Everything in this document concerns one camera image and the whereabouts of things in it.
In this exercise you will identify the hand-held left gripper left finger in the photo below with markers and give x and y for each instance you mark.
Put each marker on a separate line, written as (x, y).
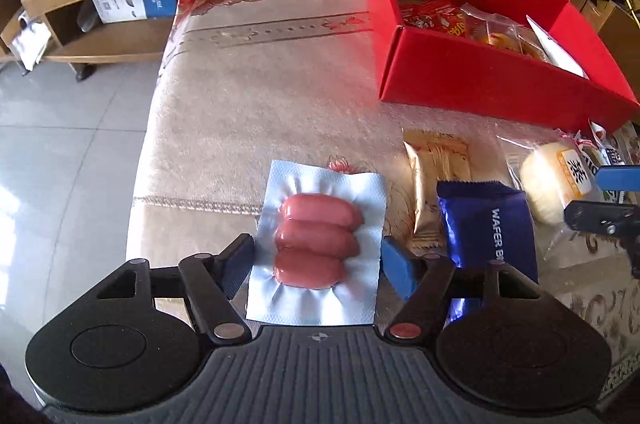
(237, 264)

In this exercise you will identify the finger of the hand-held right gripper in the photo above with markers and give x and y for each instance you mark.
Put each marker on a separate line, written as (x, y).
(620, 179)
(600, 216)

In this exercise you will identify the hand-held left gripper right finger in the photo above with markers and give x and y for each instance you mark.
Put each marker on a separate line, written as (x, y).
(400, 266)

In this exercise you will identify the white packet with red fruit print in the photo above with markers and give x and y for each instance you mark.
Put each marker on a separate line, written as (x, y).
(607, 148)

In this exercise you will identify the white bun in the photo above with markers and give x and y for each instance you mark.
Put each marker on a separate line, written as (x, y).
(545, 184)

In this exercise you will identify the vacuum-packed sausage packet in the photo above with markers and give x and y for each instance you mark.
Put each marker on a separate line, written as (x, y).
(315, 229)

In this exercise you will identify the golden biscuit packet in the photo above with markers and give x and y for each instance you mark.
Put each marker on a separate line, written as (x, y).
(435, 184)

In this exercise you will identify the blue wafer biscuit packet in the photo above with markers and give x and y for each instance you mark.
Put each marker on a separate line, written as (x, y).
(490, 224)

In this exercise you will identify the white green snack packet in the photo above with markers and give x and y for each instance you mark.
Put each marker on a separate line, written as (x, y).
(560, 51)

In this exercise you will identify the red cardboard box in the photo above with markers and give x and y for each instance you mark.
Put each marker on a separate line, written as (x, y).
(475, 93)

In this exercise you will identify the round pastry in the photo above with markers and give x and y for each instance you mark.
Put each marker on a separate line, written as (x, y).
(505, 38)

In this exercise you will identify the red snack packet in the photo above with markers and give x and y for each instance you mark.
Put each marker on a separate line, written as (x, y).
(430, 16)

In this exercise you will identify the brown cardboard box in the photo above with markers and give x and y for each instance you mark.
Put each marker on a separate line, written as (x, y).
(615, 33)

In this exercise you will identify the floral tablecloth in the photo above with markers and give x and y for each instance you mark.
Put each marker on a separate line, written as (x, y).
(250, 103)

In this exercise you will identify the blue white carton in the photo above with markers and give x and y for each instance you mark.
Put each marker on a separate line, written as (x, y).
(132, 1)

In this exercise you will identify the white paper bag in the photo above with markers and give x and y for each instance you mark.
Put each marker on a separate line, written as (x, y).
(31, 46)

